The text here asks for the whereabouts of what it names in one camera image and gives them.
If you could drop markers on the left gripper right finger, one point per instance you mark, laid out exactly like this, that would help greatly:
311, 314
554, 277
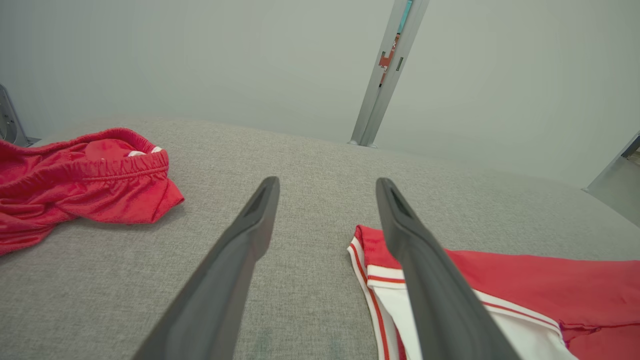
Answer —
430, 280

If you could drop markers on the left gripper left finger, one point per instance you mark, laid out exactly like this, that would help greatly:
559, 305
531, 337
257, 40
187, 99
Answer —
225, 280

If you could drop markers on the grey metal partition leg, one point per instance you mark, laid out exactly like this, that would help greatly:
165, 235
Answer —
7, 122
622, 180

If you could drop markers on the grey upright partition post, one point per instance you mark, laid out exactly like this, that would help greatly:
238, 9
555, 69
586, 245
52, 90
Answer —
372, 110

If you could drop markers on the red elastic waist shorts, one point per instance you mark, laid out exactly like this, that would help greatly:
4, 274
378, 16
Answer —
100, 195

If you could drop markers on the red and white shorts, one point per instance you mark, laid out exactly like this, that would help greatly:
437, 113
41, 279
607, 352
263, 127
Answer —
550, 285

